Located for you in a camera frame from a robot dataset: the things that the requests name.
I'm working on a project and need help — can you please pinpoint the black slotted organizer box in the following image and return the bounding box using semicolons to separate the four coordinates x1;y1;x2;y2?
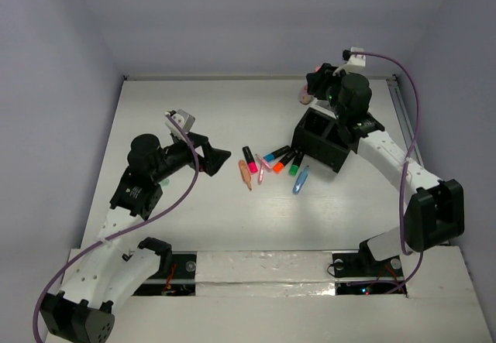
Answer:
291;108;350;173

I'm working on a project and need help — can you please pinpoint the pink cap black highlighter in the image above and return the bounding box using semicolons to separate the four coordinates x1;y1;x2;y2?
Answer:
242;146;258;173

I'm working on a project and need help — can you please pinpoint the blue cap black highlighter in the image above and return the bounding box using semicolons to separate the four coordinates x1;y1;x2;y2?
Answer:
263;146;291;163

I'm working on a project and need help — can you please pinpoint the pink translucent highlighter cap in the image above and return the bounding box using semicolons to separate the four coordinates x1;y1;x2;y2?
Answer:
255;154;272;171

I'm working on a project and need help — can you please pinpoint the blue translucent highlighter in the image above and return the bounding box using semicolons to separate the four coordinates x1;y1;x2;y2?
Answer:
292;166;309;195

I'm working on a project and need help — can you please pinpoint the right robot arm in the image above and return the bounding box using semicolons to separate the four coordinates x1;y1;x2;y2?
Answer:
306;63;465;275

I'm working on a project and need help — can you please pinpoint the orange cap black highlighter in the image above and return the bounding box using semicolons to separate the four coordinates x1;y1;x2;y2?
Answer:
272;149;297;173

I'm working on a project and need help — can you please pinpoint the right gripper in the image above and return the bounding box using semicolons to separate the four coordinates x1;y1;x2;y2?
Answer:
308;63;357;122

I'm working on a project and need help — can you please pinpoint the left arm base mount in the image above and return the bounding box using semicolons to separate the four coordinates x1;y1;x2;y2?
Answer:
133;252;197;297

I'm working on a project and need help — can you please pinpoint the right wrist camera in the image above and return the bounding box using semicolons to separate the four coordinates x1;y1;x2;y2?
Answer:
333;47;366;76

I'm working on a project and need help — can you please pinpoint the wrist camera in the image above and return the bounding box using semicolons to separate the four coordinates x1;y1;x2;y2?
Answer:
164;109;195;138
333;47;366;76

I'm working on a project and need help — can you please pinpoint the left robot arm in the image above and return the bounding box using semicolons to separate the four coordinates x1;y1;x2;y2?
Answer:
40;132;231;342

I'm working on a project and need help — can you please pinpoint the green cap black highlighter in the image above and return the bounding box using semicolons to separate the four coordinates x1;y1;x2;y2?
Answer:
288;151;305;177

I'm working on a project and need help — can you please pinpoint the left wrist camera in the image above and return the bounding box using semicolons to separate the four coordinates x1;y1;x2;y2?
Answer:
164;109;195;138

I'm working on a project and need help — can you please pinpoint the orange translucent highlighter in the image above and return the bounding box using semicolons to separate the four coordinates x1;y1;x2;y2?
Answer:
238;159;253;190

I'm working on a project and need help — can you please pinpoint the pink translucent highlighter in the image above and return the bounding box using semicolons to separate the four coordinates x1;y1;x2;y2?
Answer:
257;162;270;185

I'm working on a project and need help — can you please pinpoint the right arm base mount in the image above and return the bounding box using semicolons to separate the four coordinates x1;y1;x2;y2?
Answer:
326;252;407;296

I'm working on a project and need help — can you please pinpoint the pink cylindrical eraser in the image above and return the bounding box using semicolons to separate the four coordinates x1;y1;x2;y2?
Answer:
298;86;314;105

